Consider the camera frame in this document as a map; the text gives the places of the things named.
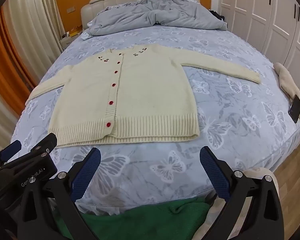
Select dark clothing pile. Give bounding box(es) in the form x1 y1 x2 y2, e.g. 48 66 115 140
209 9 226 21

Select beige and orange curtain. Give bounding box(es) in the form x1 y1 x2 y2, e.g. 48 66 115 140
0 0 65 140

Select white nightstand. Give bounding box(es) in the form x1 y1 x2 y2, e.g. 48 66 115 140
59 34 78 50

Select person's green sweater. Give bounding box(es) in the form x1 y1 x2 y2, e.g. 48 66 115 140
54 196 212 240

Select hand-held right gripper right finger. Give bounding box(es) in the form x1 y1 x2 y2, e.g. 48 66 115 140
199 146 284 240

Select bed with butterfly sheet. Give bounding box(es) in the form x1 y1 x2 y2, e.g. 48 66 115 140
9 22 300 217

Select cream knit cardigan red buttons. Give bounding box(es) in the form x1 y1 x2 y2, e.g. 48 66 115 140
27 44 262 148

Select grey duvet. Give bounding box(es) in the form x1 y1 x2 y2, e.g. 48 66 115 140
86 0 228 36

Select black smartphone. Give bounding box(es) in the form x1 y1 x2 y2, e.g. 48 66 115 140
288 94 300 124

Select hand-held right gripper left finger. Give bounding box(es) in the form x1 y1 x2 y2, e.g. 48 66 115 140
22 147 102 240

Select cream fluffy cloth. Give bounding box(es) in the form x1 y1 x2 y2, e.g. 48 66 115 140
273 62 300 127

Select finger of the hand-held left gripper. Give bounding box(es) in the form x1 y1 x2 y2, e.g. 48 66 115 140
31 133 58 155
0 140 22 162

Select white wardrobe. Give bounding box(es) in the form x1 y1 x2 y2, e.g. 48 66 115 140
211 0 300 85

